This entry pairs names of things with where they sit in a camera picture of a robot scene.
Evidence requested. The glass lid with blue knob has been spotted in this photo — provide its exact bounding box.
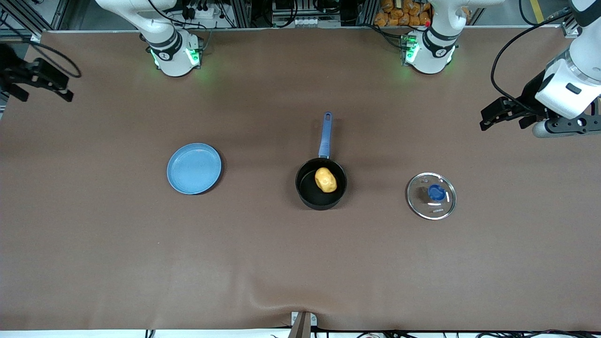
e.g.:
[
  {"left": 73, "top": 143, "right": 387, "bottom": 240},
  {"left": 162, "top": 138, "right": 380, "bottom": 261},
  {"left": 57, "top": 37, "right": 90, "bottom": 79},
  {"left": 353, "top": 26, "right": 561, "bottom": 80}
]
[{"left": 406, "top": 172, "right": 457, "bottom": 221}]

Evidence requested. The yellow potato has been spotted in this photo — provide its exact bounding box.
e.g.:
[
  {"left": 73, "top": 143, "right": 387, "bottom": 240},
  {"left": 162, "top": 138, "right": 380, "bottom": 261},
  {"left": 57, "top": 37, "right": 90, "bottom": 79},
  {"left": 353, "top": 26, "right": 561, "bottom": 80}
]
[{"left": 314, "top": 167, "right": 338, "bottom": 194}]

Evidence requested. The bag of orange pieces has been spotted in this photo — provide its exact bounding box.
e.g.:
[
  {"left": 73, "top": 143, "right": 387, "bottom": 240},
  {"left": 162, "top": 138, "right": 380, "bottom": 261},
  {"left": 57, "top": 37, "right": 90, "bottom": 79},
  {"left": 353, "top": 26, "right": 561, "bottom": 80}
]
[{"left": 374, "top": 0, "right": 432, "bottom": 28}]

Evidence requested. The white power strip with plugs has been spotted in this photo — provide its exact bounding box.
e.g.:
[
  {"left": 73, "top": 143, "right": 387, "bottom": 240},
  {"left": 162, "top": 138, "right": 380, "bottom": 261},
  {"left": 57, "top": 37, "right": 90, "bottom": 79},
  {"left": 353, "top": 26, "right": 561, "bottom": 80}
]
[{"left": 181, "top": 0, "right": 217, "bottom": 20}]

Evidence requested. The blue plastic plate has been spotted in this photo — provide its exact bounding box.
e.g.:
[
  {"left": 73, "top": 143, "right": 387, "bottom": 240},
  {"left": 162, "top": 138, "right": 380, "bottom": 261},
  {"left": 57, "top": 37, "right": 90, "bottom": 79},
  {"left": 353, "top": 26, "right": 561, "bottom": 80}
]
[{"left": 167, "top": 143, "right": 222, "bottom": 195}]

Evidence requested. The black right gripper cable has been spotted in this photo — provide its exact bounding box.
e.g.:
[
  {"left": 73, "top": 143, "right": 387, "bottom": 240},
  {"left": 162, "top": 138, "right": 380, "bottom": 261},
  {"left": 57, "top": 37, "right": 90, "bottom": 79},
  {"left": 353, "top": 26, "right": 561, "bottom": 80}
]
[{"left": 13, "top": 41, "right": 82, "bottom": 79}]

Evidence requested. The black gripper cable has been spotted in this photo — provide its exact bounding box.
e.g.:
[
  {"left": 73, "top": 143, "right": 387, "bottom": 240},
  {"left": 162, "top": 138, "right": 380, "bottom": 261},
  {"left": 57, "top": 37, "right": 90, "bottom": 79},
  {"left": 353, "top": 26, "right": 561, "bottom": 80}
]
[
  {"left": 490, "top": 8, "right": 577, "bottom": 116},
  {"left": 13, "top": 41, "right": 82, "bottom": 79}
]

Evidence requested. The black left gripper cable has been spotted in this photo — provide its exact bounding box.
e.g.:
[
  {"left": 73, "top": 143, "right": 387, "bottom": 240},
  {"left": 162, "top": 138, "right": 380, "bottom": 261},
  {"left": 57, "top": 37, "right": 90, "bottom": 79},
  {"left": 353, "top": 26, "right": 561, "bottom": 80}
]
[{"left": 490, "top": 8, "right": 577, "bottom": 116}]

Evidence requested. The aluminium frame with diagonal strut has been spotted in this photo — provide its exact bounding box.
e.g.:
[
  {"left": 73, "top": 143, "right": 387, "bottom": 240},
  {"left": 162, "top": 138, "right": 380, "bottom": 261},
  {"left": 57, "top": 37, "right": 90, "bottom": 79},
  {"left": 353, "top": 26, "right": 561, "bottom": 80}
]
[{"left": 0, "top": 0, "right": 72, "bottom": 42}]

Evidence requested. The aluminium corner frame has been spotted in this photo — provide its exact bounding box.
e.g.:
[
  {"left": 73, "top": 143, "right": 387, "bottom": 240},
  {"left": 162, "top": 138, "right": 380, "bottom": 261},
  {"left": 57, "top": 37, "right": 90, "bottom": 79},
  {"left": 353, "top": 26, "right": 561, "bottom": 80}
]
[{"left": 560, "top": 13, "right": 584, "bottom": 39}]

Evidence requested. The aluminium frame post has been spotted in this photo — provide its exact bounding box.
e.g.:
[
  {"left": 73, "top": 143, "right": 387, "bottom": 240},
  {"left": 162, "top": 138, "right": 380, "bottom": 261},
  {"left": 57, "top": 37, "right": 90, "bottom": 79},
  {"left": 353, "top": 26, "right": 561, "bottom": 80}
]
[{"left": 230, "top": 0, "right": 253, "bottom": 29}]

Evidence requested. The black pot with blue handle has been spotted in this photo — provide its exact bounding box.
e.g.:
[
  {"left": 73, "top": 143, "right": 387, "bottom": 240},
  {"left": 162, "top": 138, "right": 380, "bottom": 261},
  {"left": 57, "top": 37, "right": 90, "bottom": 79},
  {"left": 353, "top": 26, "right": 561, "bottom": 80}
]
[{"left": 295, "top": 112, "right": 348, "bottom": 211}]

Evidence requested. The metal table edge bracket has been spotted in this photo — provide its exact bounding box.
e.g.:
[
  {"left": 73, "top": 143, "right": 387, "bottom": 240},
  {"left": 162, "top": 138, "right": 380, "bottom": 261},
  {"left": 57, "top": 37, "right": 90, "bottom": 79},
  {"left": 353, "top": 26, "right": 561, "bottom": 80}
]
[{"left": 291, "top": 311, "right": 318, "bottom": 338}]

